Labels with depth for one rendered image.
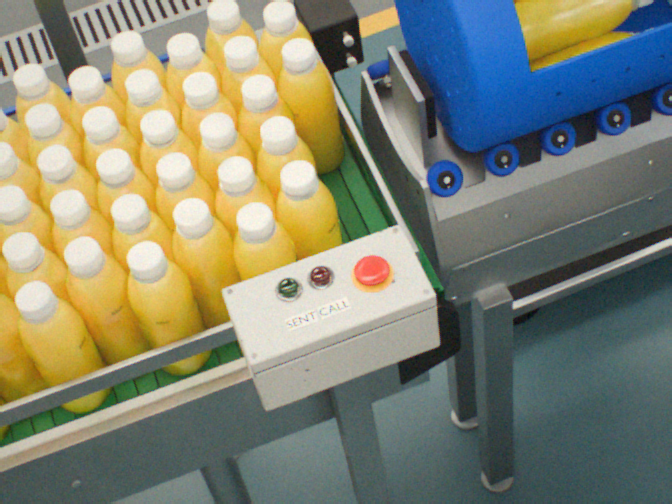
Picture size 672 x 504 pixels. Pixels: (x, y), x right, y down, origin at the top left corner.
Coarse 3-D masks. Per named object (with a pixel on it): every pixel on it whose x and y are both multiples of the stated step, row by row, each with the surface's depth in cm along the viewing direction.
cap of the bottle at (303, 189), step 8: (296, 160) 138; (288, 168) 138; (296, 168) 138; (304, 168) 138; (312, 168) 138; (280, 176) 137; (288, 176) 137; (296, 176) 137; (304, 176) 137; (312, 176) 137; (288, 184) 137; (296, 184) 136; (304, 184) 136; (312, 184) 137; (288, 192) 138; (296, 192) 137; (304, 192) 137
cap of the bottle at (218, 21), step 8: (216, 0) 155; (224, 0) 155; (232, 0) 155; (208, 8) 154; (216, 8) 154; (224, 8) 154; (232, 8) 154; (208, 16) 154; (216, 16) 153; (224, 16) 153; (232, 16) 153; (216, 24) 154; (224, 24) 153; (232, 24) 154
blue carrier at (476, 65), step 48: (432, 0) 140; (480, 0) 134; (432, 48) 148; (480, 48) 134; (624, 48) 139; (480, 96) 137; (528, 96) 139; (576, 96) 142; (624, 96) 148; (480, 144) 144
